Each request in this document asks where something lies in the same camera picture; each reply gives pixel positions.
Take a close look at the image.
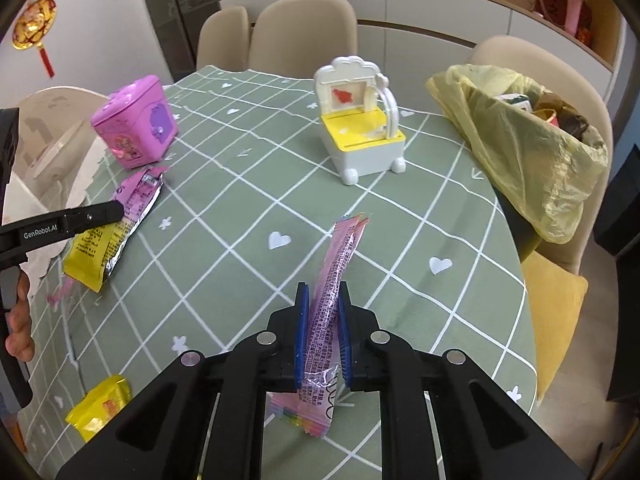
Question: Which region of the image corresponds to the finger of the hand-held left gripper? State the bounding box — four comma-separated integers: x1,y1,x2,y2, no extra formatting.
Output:
0,200,126,271

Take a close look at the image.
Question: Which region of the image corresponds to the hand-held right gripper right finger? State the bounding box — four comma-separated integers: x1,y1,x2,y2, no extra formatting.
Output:
337,281,588,480

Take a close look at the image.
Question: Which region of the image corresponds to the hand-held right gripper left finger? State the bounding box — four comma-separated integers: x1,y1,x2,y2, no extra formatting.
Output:
55,282,311,480

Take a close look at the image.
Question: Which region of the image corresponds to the long pink wrapper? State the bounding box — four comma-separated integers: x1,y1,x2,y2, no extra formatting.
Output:
270,212,372,439

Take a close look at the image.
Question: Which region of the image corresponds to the purple yellow wrapper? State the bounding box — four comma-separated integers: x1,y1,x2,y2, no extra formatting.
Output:
62,167,166,293

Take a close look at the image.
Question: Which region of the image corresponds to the yellow plastic bag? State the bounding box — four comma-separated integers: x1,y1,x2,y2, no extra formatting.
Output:
425,64,610,245

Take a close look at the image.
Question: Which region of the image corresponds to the green white carton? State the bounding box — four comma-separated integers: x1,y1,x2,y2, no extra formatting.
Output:
492,92,533,113

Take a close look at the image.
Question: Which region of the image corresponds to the person's left hand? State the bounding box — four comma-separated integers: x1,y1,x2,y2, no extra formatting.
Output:
4,277,37,362

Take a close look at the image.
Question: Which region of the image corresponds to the white mesh food cover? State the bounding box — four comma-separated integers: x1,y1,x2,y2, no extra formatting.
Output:
0,160,103,282

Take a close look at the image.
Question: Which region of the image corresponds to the beige chair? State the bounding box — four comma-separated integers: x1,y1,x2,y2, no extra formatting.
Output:
197,6,251,72
470,35,614,276
248,0,359,81
14,85,109,181

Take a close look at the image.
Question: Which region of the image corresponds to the pink wrapper scrap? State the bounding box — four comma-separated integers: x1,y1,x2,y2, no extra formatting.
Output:
46,280,81,307

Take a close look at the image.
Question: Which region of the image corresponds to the pink toy box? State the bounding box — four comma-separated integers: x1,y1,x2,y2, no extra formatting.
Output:
91,75,180,170

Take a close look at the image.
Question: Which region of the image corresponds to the red gold hanging ornament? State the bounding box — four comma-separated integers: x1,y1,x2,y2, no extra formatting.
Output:
12,0,59,79

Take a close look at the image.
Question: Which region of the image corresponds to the green checked tablecloth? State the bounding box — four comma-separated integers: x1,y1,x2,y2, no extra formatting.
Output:
20,65,539,480

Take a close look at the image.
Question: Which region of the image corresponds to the small yellow snack packet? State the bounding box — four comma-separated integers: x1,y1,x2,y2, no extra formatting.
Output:
66,374,133,443

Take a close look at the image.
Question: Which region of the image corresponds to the white yellow toy chair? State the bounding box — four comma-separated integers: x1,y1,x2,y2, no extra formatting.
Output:
313,55,407,186

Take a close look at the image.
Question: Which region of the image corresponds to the yellow cushion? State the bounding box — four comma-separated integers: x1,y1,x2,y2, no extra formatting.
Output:
520,250,590,409

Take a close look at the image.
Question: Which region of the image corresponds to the dark glass cabinet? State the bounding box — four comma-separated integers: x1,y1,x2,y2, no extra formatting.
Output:
135,0,224,84

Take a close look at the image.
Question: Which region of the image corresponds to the dark furniture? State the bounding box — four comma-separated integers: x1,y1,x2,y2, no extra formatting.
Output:
594,145,640,402

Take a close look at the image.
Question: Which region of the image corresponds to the white low cabinet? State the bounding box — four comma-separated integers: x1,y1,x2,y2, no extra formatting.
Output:
217,0,617,74

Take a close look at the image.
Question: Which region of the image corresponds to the red brown decoration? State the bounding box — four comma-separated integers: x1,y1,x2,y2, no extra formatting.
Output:
526,0,594,44

